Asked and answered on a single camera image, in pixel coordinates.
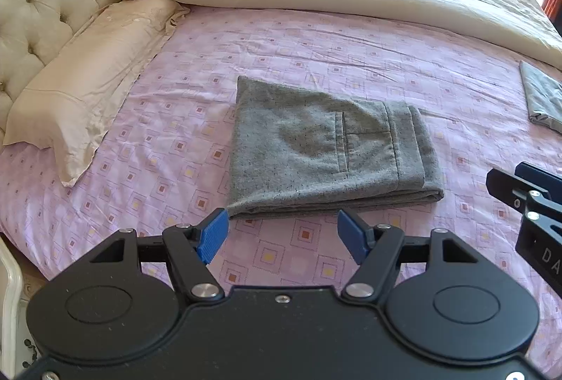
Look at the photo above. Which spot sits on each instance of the pink patterned bedsheet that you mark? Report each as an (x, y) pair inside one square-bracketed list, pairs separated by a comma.
[(307, 50)]

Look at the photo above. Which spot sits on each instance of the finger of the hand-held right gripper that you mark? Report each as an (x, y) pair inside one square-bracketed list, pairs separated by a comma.
[(542, 178), (505, 186)]

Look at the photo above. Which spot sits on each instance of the white bedside table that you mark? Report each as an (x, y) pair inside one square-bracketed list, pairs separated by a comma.
[(8, 301)]

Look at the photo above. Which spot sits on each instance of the cream satin pillow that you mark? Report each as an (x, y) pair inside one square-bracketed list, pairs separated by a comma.
[(88, 77)]

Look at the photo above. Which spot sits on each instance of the folded light grey pants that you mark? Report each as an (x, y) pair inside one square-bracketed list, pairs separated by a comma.
[(546, 98)]

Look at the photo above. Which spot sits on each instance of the grey speckled pants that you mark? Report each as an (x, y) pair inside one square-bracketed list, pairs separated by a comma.
[(307, 151)]

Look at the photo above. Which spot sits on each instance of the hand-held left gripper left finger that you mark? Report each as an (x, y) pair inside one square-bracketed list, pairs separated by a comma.
[(213, 235)]

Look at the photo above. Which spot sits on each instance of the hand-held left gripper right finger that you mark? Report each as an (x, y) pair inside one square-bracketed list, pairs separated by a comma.
[(353, 235)]

